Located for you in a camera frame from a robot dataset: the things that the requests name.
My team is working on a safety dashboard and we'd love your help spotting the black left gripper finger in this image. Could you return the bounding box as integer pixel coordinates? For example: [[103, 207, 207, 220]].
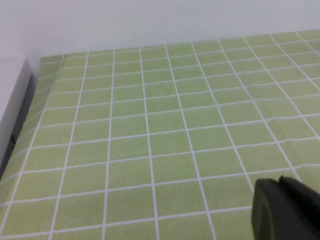
[[250, 174, 320, 240]]

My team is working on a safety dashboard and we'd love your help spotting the green checked tablecloth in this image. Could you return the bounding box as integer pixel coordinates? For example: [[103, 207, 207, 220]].
[[0, 29, 320, 240]]

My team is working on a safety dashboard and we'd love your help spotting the white side board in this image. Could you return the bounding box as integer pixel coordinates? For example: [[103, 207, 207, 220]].
[[0, 57, 35, 181]]

